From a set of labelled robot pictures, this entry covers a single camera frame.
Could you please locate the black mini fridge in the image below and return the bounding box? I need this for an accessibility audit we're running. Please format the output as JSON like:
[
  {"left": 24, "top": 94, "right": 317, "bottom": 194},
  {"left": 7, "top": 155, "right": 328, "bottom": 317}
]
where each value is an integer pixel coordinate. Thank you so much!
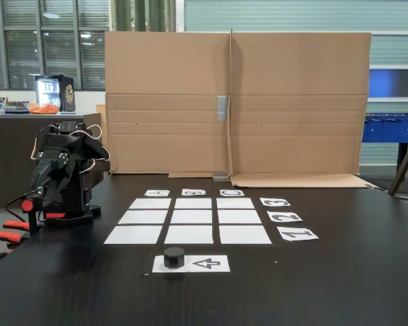
[{"left": 35, "top": 74, "right": 76, "bottom": 113}]

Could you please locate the brown wooden leg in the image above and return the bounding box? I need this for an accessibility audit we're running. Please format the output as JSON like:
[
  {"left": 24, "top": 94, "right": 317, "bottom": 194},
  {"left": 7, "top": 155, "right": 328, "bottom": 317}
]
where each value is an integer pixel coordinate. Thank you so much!
[{"left": 387, "top": 128, "right": 408, "bottom": 202}]

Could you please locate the black octagonal token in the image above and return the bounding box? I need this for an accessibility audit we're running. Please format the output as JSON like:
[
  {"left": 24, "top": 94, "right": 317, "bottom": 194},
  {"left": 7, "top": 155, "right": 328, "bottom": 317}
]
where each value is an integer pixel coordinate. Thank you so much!
[{"left": 164, "top": 247, "right": 186, "bottom": 270}]

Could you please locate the orange clamp handle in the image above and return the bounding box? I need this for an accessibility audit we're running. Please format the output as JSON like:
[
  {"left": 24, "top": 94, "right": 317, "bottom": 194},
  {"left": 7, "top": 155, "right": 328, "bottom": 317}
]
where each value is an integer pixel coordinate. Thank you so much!
[
  {"left": 3, "top": 219, "right": 31, "bottom": 232},
  {"left": 0, "top": 230, "right": 24, "bottom": 244}
]

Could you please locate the brown cardboard panel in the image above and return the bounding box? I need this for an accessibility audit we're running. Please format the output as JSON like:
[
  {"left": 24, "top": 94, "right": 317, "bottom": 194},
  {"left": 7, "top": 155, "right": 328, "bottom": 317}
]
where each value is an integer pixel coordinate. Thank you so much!
[
  {"left": 104, "top": 31, "right": 233, "bottom": 179},
  {"left": 229, "top": 29, "right": 377, "bottom": 189}
]

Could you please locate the orange bag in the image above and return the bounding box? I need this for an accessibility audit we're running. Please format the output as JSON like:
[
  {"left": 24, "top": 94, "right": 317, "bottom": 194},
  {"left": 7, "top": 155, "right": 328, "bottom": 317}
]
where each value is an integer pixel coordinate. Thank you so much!
[{"left": 29, "top": 103, "right": 61, "bottom": 115}]

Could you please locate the white arrow paper sheet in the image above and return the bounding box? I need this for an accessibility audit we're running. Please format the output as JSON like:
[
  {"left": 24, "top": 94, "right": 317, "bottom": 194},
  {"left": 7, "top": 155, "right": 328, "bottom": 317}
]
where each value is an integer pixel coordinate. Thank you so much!
[{"left": 152, "top": 255, "right": 231, "bottom": 273}]

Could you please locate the black cable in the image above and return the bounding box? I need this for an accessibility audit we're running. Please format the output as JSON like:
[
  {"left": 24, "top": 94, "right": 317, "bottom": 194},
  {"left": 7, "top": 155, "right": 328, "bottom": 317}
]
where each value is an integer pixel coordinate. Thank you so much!
[{"left": 5, "top": 192, "right": 38, "bottom": 219}]

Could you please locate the black clamp with red knob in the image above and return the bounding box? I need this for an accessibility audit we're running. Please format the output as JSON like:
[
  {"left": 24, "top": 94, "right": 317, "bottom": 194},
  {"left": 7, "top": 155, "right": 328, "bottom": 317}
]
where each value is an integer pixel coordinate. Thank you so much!
[{"left": 20, "top": 193, "right": 69, "bottom": 235}]

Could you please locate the white servo wire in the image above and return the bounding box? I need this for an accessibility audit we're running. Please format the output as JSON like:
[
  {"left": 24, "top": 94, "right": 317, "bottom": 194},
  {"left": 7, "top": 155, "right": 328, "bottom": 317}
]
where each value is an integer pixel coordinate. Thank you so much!
[{"left": 30, "top": 124, "right": 105, "bottom": 170}]

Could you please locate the number 2 paper sheet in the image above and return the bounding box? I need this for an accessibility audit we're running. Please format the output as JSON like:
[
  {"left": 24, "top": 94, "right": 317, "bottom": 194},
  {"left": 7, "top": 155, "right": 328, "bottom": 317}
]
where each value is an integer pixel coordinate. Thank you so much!
[{"left": 267, "top": 211, "right": 303, "bottom": 223}]

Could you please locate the blue foosball table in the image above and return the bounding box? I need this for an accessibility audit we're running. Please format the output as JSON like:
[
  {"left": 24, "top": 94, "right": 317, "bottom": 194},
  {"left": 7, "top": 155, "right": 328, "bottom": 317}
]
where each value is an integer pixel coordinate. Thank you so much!
[{"left": 362, "top": 112, "right": 408, "bottom": 174}]

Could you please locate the dark brown counter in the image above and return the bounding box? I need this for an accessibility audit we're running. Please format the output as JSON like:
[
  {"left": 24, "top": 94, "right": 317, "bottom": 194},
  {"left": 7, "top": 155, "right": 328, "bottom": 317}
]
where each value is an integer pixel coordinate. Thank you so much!
[{"left": 0, "top": 113, "right": 105, "bottom": 209}]

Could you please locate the number 3 paper sheet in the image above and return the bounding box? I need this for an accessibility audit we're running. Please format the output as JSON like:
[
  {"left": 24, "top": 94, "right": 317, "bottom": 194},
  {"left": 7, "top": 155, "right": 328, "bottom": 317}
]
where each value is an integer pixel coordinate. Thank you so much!
[{"left": 259, "top": 197, "right": 292, "bottom": 207}]

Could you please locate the number 1 paper sheet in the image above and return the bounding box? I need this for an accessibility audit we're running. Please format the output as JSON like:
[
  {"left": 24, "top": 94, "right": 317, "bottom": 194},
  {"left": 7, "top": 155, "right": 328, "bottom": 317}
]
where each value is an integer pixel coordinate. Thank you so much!
[{"left": 277, "top": 228, "right": 320, "bottom": 242}]

